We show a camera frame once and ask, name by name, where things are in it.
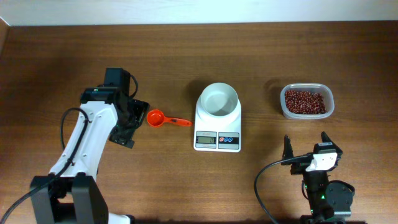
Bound right black cable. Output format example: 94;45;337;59
253;154;312;224

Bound black cable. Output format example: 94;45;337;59
253;154;312;224
0;107;91;224

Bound white digital kitchen scale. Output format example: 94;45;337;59
193;97;242;152

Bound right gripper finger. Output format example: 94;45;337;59
321;131;333;144
281;135;294;166

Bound clear plastic container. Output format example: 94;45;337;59
280;83;335;119

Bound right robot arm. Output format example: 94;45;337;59
282;132;355;223

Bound red beans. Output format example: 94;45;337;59
284;90;326;115

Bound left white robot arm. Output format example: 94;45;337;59
30;68;149;224

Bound left black cable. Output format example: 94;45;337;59
0;107;91;224

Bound orange measuring scoop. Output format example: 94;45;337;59
147;110;192;128

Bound white round bowl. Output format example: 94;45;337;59
199;83;239;117

